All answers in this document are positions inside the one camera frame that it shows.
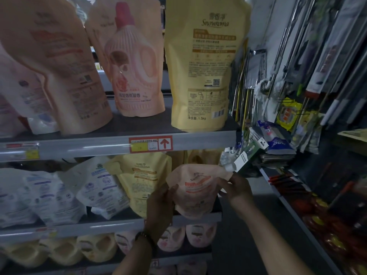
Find person's right forearm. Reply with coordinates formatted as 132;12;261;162
235;203;316;275

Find person's left hand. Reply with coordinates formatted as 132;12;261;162
145;183;175;241

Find hanging mops and brooms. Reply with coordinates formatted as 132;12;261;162
229;0;367;155

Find row of pale yellow bottles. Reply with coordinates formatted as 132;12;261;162
0;223;219;270

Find red-framed price tag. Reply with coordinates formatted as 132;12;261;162
128;135;174;154
33;226;59;239
0;141;41;162

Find magenta Liby detergent pouch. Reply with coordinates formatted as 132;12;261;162
0;43;60;135

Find grey metal shelf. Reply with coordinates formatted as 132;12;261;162
0;94;239;275

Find dark beaded bracelet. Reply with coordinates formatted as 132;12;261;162
135;231;157;247

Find green and white box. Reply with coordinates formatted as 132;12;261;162
224;139;263;173

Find row of red round packs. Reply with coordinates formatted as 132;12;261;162
266;171;367;275

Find orange Snowroma pouch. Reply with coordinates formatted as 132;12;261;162
166;163;234;220

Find yellow hanging packets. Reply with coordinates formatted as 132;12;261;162
276;97;323;154

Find person's right hand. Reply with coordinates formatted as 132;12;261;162
217;173;256;218

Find stack of blue-white packets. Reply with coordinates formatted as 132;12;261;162
249;120;297;165

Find dark aisle shelf unit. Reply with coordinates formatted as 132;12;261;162
229;0;367;275

